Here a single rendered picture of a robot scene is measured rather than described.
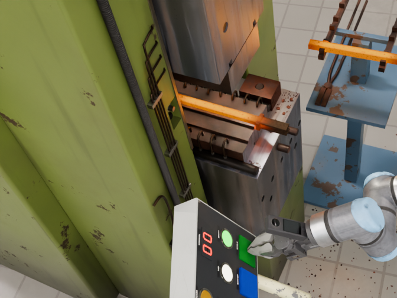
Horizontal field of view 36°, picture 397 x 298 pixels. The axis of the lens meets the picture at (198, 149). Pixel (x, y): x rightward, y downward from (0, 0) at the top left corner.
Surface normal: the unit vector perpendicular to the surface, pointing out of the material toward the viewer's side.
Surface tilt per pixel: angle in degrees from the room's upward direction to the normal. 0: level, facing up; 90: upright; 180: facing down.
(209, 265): 60
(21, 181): 90
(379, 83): 0
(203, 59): 90
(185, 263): 30
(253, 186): 90
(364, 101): 0
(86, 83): 90
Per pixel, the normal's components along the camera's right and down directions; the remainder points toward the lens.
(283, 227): 0.33, -0.54
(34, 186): 0.88, 0.28
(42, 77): -0.43, 0.77
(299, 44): -0.16, -0.58
